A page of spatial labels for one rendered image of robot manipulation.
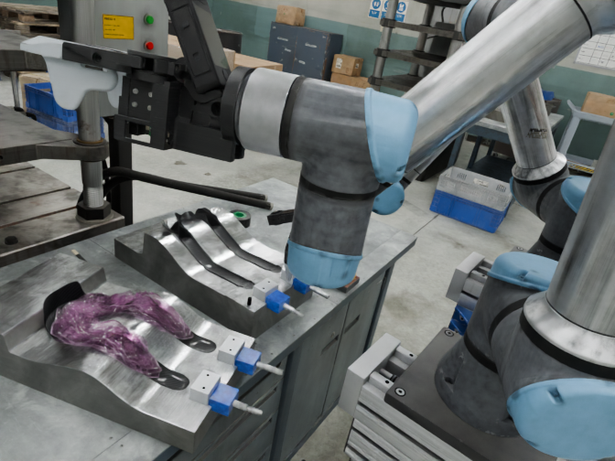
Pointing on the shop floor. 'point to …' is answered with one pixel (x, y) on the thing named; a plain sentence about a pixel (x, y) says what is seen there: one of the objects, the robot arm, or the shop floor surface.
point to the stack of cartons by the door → (348, 71)
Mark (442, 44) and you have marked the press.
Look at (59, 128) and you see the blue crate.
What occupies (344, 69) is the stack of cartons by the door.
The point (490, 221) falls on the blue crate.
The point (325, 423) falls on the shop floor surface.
